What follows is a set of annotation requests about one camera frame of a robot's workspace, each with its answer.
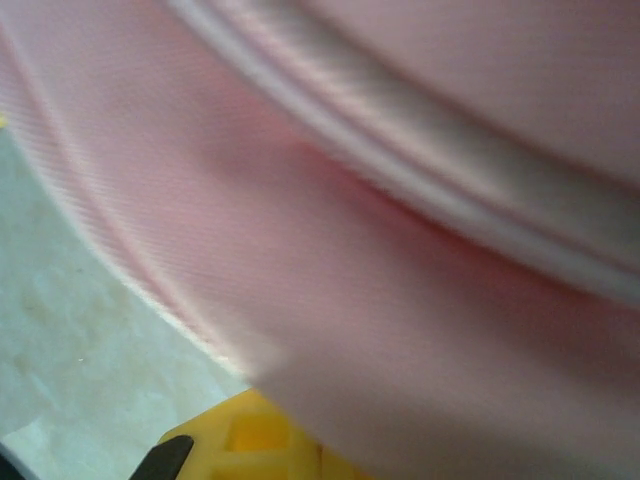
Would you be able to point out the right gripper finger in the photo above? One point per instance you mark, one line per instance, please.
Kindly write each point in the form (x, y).
(210, 450)

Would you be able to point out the pink backpack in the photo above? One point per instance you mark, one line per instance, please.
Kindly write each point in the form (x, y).
(350, 250)

